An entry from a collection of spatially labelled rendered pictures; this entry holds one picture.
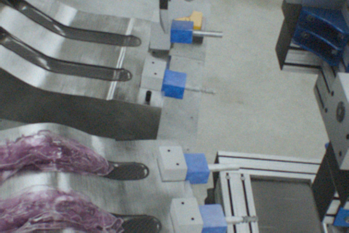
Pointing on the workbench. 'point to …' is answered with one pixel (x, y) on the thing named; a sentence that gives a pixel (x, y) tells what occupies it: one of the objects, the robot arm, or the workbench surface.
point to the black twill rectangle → (124, 137)
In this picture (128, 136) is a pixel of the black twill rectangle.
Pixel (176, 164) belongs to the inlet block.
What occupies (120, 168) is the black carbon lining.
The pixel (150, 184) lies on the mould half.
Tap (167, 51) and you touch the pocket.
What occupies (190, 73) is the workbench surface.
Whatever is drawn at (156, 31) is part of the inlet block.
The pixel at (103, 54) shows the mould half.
